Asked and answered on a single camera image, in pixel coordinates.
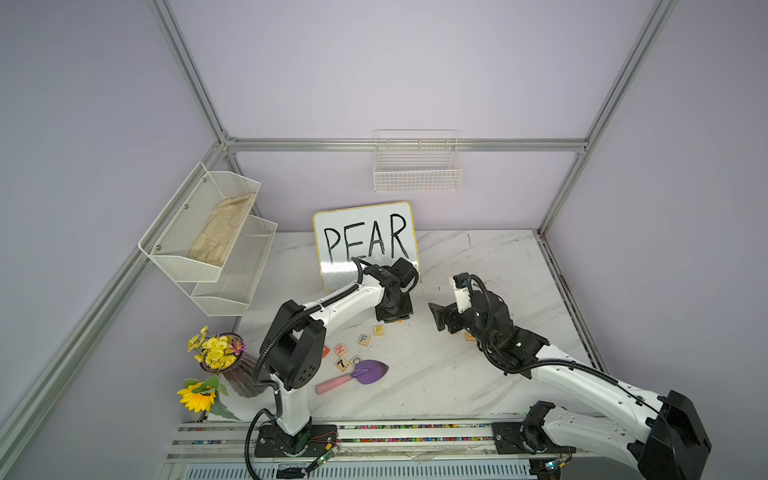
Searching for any right black cable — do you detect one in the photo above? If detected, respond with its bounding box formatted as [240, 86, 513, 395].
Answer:
[473, 275, 667, 415]

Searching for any lower white mesh shelf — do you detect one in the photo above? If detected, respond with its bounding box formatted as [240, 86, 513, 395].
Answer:
[191, 215, 278, 317]

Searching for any upper white mesh shelf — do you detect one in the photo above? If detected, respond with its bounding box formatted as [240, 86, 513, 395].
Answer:
[138, 163, 261, 283]

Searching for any white mesh shelf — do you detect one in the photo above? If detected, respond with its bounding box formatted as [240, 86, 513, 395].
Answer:
[138, 163, 261, 283]
[191, 215, 278, 317]

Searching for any purple pink toy trowel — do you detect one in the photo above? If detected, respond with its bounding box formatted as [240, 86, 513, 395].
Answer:
[315, 360, 389, 395]

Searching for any black Z letter block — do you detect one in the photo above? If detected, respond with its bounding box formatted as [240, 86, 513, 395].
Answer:
[335, 358, 351, 372]

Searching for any sunflower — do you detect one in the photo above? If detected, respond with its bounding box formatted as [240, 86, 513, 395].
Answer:
[177, 375, 240, 421]

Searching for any white wire wall basket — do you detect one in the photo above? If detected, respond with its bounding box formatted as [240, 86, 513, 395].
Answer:
[373, 129, 463, 194]

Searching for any left black corrugated cable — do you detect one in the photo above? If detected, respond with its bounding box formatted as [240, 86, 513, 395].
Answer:
[242, 256, 376, 480]

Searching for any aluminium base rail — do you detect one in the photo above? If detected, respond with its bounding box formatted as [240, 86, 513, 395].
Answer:
[159, 420, 603, 479]

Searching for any beige cloth in shelf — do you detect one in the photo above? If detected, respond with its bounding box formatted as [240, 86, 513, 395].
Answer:
[188, 193, 256, 267]

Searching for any whiteboard with PEAR text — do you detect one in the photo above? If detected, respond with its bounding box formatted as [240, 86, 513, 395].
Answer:
[313, 201, 421, 291]

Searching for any yellow flower bouquet vase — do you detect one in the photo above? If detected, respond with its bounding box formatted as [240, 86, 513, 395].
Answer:
[187, 327, 266, 398]

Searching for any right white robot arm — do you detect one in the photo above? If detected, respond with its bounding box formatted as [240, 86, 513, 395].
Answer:
[429, 273, 712, 479]

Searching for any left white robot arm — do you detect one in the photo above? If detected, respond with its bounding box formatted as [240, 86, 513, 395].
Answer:
[251, 258, 419, 456]

